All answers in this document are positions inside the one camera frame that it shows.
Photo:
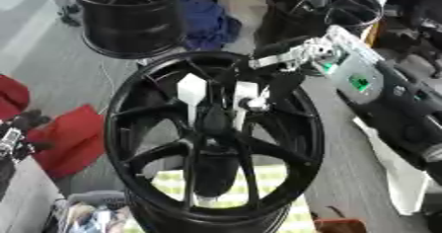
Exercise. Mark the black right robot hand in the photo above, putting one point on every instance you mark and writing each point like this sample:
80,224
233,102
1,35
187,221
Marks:
283,47

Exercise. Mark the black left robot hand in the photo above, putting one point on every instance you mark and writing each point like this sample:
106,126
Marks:
29,120

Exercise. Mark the black wheel rim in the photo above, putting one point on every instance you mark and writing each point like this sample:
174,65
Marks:
129,26
345,10

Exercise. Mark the black spoked wheel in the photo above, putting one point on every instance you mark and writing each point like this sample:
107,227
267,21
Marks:
173,207

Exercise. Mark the red bag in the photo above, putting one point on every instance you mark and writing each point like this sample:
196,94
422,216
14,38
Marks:
11,95

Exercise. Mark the red cloth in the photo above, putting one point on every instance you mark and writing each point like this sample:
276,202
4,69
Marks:
75,141

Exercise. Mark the blue cloth bag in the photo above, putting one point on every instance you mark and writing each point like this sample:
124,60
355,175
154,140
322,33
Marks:
207,23

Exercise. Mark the grey bin with items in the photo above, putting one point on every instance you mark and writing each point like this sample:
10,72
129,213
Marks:
92,212

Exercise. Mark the white flat panel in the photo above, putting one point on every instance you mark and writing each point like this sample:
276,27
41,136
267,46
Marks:
403,184

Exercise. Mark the brown box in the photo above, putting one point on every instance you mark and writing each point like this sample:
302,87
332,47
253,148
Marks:
340,225

